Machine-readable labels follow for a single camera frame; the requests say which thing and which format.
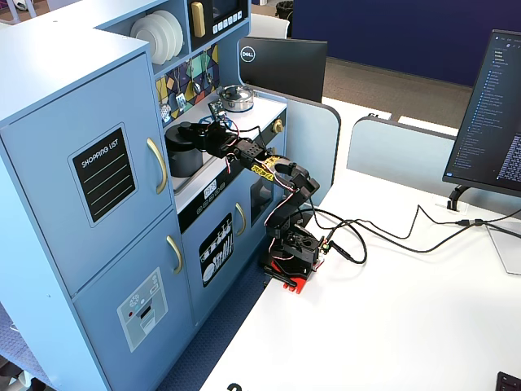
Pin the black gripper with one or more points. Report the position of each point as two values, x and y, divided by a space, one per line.
198 132

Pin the gray pot lid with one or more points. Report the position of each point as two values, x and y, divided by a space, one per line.
173 140

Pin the red robot base clamp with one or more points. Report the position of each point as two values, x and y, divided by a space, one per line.
299 285

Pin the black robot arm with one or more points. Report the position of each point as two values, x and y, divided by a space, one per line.
293 179

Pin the steel pot with lid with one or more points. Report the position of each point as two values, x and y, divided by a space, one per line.
236 102

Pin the gray toy sink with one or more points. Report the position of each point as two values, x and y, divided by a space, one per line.
205 165

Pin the gray plastic pot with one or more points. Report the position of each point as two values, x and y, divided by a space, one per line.
183 163

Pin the metal slotted spatula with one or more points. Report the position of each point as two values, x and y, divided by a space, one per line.
180 102

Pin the metal slotted skimmer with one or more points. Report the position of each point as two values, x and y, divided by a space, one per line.
165 112

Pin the metal ladle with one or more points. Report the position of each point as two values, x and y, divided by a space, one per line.
196 87

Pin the small metal spoon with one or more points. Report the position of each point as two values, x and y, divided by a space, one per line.
208 79

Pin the gold stove knob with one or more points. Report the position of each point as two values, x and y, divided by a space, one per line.
278 127

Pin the oven door with window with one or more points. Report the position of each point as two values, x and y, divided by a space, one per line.
256 203

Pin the white plate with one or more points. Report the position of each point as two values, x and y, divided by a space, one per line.
180 34
170 38
142 36

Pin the black shopping list chalkboard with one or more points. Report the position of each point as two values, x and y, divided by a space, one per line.
103 175

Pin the black Dell monitor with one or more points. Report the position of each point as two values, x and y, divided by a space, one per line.
285 69

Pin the light blue desk divider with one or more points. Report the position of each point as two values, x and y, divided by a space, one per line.
399 155
313 142

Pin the white chair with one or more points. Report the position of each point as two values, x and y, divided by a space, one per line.
268 26

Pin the black toy microwave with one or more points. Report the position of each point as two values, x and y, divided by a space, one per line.
224 8

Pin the dishwasher door with print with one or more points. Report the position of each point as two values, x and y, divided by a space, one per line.
240 260

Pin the black trash bin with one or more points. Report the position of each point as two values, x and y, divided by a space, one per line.
285 10

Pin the fridge door with chalkboard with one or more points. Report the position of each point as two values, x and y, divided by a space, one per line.
49 142

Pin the blue toy kitchen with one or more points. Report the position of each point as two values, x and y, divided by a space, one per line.
61 49

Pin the freezer door with dispenser print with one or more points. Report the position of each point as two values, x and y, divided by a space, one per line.
114 293

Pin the black curved object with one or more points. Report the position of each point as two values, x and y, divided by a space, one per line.
233 385

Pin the monitor showing code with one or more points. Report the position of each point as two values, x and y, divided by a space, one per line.
488 122

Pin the black keyboard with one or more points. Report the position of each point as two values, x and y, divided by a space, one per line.
509 383

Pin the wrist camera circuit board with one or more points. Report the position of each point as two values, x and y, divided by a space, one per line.
215 109

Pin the gray monitor base plate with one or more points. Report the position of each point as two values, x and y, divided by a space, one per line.
509 252

